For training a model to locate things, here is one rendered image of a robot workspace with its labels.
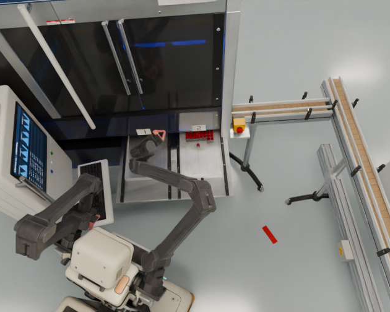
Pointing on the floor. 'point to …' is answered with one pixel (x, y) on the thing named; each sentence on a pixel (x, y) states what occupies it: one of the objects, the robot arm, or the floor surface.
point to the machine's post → (229, 63)
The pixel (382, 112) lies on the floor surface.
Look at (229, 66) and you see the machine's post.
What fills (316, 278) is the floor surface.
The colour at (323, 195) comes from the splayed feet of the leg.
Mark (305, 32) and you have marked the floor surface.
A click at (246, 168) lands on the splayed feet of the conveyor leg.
